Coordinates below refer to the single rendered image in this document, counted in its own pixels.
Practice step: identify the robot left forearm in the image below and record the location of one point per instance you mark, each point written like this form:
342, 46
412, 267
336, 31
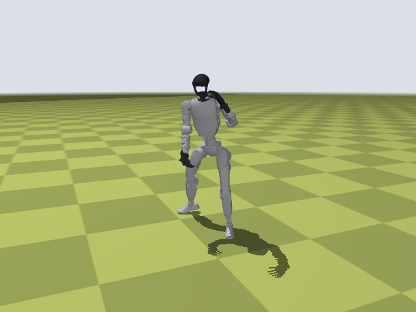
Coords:
231, 118

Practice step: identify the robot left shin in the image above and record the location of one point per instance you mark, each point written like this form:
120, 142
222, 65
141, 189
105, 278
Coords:
227, 208

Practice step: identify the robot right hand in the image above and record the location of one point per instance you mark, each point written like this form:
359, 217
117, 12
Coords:
184, 159

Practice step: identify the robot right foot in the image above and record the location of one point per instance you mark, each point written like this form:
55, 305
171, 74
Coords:
186, 208

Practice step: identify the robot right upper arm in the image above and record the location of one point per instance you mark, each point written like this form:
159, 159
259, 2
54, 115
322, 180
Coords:
185, 107

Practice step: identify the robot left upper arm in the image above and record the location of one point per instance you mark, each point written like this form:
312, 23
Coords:
218, 107

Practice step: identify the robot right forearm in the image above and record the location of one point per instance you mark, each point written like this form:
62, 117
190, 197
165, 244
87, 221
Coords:
185, 142

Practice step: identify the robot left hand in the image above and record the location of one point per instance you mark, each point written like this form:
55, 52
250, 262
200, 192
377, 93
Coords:
220, 100

